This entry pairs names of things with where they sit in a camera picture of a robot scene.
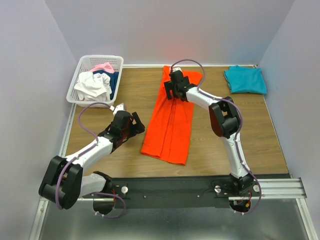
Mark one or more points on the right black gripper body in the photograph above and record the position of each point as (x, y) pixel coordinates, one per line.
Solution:
(174, 91)

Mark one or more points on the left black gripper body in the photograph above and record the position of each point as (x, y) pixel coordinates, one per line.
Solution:
(130, 132)

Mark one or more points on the orange t shirt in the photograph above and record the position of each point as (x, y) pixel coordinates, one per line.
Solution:
(169, 131)

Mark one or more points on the teal t shirt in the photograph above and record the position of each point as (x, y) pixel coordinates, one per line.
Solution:
(241, 80)

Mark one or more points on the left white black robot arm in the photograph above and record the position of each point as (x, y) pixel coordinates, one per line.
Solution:
(63, 182)

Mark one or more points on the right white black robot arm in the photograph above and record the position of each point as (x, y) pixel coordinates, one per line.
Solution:
(226, 121)

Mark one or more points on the white crumpled t shirt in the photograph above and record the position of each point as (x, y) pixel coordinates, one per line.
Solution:
(93, 87)

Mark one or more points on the navy blue t shirt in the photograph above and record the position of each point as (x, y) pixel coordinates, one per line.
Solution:
(113, 80)

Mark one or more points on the pink t shirt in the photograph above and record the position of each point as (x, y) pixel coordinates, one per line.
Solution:
(107, 67)

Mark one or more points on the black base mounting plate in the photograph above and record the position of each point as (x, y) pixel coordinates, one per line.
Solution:
(179, 192)

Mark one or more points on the white plastic laundry basket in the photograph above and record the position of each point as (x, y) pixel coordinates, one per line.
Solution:
(88, 62)

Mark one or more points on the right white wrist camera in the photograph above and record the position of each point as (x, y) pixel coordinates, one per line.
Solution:
(176, 69)

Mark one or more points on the aluminium extrusion frame rail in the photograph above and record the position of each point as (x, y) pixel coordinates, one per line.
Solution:
(139, 86)

